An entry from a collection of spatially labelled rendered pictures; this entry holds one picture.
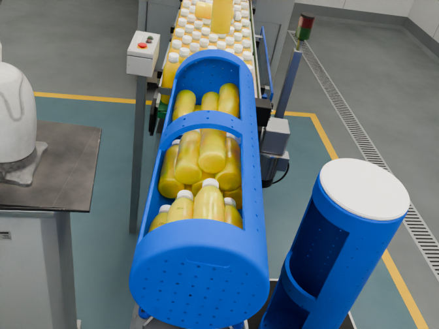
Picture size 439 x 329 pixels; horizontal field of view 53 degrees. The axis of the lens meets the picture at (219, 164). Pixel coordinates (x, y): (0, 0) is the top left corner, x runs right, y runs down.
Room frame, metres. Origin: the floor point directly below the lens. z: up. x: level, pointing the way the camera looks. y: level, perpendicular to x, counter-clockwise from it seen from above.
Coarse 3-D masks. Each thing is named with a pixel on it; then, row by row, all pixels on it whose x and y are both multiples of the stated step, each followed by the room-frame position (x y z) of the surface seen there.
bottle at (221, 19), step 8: (216, 0) 1.52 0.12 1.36; (224, 0) 1.51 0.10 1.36; (232, 0) 1.53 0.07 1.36; (216, 8) 1.52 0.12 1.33; (224, 8) 1.51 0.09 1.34; (232, 8) 1.54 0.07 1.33; (216, 16) 1.51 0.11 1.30; (224, 16) 1.51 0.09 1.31; (216, 24) 1.51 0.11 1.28; (224, 24) 1.51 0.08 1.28; (216, 32) 1.51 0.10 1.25; (224, 32) 1.51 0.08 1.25
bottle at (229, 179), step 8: (232, 144) 1.01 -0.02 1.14; (232, 152) 0.97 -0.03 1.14; (240, 152) 1.00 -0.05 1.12; (232, 160) 0.93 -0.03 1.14; (240, 160) 0.97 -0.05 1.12; (224, 168) 0.90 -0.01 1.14; (232, 168) 0.90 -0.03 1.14; (240, 168) 0.93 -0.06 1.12; (216, 176) 0.88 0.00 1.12; (224, 176) 0.88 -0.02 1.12; (232, 176) 0.88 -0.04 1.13; (240, 176) 0.89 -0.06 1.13; (224, 184) 0.89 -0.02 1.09; (232, 184) 0.89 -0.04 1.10; (240, 184) 0.89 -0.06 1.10
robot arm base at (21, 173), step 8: (40, 144) 0.96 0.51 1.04; (32, 152) 0.88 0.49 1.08; (40, 152) 0.93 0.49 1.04; (24, 160) 0.85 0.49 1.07; (32, 160) 0.87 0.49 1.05; (40, 160) 0.91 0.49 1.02; (0, 168) 0.80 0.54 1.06; (8, 168) 0.81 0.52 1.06; (16, 168) 0.83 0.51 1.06; (24, 168) 0.84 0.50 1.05; (32, 168) 0.86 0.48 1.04; (0, 176) 0.80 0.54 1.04; (8, 176) 0.81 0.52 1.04; (16, 176) 0.81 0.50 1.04; (24, 176) 0.82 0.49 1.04; (32, 176) 0.83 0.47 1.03; (16, 184) 0.80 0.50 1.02; (24, 184) 0.80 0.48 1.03; (32, 184) 0.82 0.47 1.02
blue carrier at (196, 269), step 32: (192, 64) 1.39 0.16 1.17; (224, 64) 1.41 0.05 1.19; (192, 128) 0.94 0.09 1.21; (224, 128) 0.95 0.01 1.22; (256, 128) 1.09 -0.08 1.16; (160, 160) 0.96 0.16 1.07; (256, 160) 0.91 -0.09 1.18; (256, 192) 0.77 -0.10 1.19; (192, 224) 0.59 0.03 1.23; (224, 224) 0.61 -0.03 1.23; (256, 224) 0.66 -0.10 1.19; (160, 256) 0.54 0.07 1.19; (192, 256) 0.55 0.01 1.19; (224, 256) 0.55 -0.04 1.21; (256, 256) 0.57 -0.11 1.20; (160, 288) 0.54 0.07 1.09; (192, 288) 0.54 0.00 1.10; (224, 288) 0.55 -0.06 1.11; (256, 288) 0.56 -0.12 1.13; (160, 320) 0.54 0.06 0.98; (192, 320) 0.54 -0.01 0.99; (224, 320) 0.55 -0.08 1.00
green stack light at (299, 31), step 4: (300, 28) 1.86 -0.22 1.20; (304, 28) 1.86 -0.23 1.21; (296, 32) 1.88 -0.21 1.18; (300, 32) 1.86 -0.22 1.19; (304, 32) 1.86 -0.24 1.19; (308, 32) 1.86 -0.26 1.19; (296, 36) 1.87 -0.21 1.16; (300, 36) 1.86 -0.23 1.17; (304, 36) 1.86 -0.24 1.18; (308, 36) 1.87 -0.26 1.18
